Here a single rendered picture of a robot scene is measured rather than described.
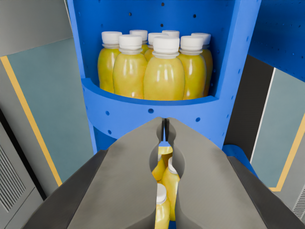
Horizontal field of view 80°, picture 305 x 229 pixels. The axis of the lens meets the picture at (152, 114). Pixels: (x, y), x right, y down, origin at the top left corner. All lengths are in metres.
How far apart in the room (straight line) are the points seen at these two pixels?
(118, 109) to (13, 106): 1.88
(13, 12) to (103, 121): 0.89
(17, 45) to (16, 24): 0.09
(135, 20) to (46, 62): 1.34
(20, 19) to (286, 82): 1.79
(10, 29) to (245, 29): 0.96
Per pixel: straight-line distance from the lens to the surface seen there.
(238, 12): 0.25
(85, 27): 0.38
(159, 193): 0.46
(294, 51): 0.75
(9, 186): 2.28
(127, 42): 0.32
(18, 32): 1.10
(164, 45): 0.27
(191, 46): 0.33
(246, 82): 1.49
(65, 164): 2.29
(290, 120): 2.02
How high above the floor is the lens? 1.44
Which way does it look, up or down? 61 degrees down
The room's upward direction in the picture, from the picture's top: 174 degrees counter-clockwise
